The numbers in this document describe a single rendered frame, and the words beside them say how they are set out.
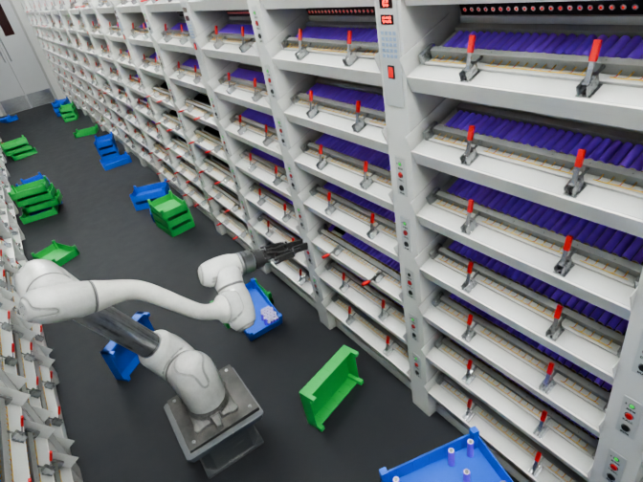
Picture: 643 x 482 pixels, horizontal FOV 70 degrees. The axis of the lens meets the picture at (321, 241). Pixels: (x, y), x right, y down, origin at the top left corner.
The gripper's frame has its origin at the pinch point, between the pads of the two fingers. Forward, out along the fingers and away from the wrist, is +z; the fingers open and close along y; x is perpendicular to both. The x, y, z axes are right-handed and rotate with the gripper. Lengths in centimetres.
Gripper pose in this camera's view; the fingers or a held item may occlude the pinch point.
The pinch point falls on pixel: (298, 246)
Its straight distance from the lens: 188.3
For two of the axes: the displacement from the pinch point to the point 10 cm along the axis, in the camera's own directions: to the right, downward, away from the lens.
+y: -5.4, -3.8, 7.6
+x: 0.2, 8.9, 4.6
